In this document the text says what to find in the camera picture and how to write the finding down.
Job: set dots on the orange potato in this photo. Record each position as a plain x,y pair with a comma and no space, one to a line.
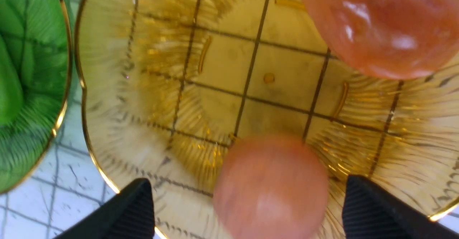
390,39
271,187

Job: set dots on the green glass plate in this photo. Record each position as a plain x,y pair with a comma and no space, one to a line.
37,68

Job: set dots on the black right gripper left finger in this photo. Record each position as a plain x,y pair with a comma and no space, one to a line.
128,215

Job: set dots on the amber glass plate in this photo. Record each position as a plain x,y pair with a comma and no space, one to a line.
169,85

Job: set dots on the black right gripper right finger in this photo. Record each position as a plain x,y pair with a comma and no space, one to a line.
370,212

